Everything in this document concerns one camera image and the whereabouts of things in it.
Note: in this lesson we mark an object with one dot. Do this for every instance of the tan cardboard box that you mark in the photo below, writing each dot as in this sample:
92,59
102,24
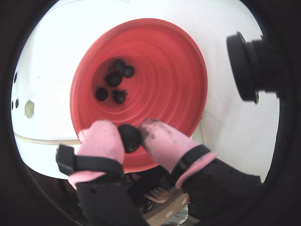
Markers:
169,209

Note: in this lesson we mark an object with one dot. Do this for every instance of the bare human foot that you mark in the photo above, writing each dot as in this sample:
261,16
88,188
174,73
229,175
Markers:
157,195

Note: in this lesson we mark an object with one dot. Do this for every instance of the pink-tipped black gripper finger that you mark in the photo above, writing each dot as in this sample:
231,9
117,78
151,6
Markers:
101,141

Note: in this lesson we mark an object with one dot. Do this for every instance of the stained pink-tipped gripper finger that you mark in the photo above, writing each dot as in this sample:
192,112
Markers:
164,141

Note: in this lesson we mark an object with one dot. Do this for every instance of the green leaf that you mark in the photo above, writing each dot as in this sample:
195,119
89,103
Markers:
29,108

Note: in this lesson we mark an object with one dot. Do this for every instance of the black camera lens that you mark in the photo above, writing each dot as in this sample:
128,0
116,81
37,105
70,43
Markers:
249,68

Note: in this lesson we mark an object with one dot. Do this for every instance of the red collapsible silicone cup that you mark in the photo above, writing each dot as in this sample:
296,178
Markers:
164,82

